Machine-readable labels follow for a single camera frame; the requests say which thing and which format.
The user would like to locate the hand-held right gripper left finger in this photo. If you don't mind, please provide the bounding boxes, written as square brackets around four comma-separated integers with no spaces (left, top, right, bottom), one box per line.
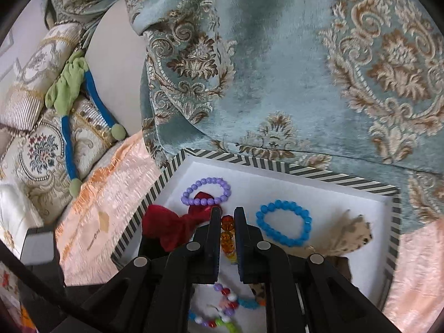
[80,206,223,333]

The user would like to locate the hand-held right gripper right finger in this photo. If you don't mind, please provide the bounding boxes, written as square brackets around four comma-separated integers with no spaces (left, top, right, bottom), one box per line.
[234,206,400,333]

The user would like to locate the amber bead bracelet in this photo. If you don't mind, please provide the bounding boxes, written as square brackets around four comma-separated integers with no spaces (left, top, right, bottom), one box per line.
[220,215,238,265]

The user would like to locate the red scrunchie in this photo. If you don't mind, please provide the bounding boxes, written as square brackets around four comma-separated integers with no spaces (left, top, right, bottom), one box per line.
[141,190,214,252]

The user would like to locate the blue bead bracelet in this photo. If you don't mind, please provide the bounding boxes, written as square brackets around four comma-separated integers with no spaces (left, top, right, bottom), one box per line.
[256,199,312,248]

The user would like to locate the purple bead bracelet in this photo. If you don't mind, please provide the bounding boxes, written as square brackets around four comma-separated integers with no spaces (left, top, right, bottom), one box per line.
[181,176,232,207]

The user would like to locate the striped-edge white jewelry box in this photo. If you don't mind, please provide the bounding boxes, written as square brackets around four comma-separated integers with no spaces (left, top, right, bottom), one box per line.
[111,148,403,314]

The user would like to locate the colourful printed cloth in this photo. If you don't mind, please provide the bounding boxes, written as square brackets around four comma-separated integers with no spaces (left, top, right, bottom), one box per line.
[0,266,36,333]

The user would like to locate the white pillow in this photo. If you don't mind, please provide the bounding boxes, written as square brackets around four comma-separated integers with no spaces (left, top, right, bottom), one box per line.
[0,180,43,252]

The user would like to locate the cream floral embroidered pillow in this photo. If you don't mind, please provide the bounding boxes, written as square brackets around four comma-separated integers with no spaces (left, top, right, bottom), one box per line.
[0,96,119,225]

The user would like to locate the peach textured blanket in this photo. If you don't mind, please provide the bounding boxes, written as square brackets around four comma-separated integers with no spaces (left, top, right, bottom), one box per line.
[55,129,444,329]

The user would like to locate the green and blue plush toy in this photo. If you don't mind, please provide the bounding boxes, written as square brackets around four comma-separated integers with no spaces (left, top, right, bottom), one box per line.
[45,49,128,197]

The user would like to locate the teal damask patterned blanket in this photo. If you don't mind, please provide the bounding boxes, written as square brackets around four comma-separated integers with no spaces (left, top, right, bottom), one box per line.
[44,0,444,223]

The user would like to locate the cream pillow with striped ends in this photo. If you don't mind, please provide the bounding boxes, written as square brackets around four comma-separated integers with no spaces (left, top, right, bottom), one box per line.
[0,22,84,131]

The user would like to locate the beige cushion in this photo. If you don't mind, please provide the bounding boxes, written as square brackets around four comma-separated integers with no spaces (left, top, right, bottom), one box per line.
[84,0,154,137]

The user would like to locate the multicoloured bead bracelet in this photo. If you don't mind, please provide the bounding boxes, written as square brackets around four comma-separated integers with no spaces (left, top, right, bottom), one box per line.
[188,282,241,333]

